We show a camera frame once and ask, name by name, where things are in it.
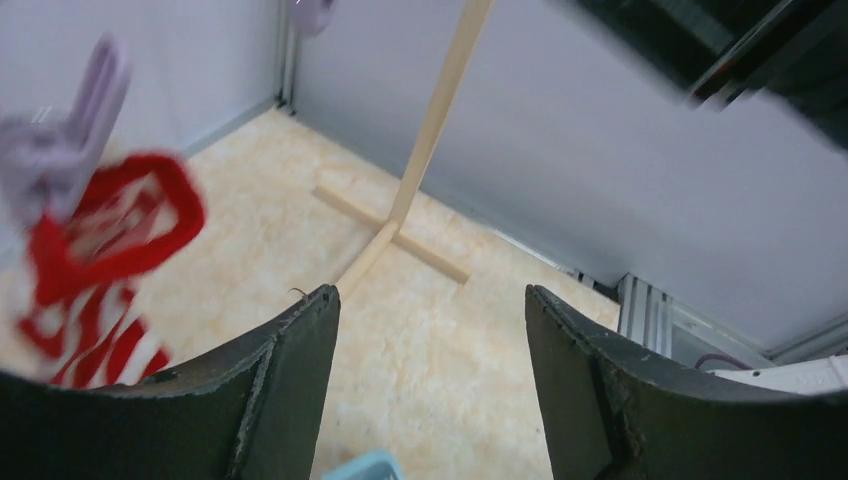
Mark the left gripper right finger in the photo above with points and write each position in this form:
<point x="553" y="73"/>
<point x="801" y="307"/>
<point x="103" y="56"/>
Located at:
<point x="613" y="409"/>

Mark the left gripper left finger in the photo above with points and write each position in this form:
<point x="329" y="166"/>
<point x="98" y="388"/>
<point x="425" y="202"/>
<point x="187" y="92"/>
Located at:
<point x="248" y="409"/>

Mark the purple clothes clip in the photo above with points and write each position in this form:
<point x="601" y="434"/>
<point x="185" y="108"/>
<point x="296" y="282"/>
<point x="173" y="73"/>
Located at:
<point x="47" y="161"/>

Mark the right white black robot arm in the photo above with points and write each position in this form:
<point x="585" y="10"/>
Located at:
<point x="795" y="50"/>

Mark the blue plastic basket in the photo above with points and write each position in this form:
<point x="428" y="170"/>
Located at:
<point x="373" y="465"/>

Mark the red white striped sock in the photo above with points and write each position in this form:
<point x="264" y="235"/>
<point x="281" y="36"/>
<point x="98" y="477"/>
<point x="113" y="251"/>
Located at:
<point x="82" y="323"/>

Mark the wooden clothes rack frame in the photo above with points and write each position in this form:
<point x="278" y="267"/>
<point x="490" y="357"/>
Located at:
<point x="389" y="230"/>

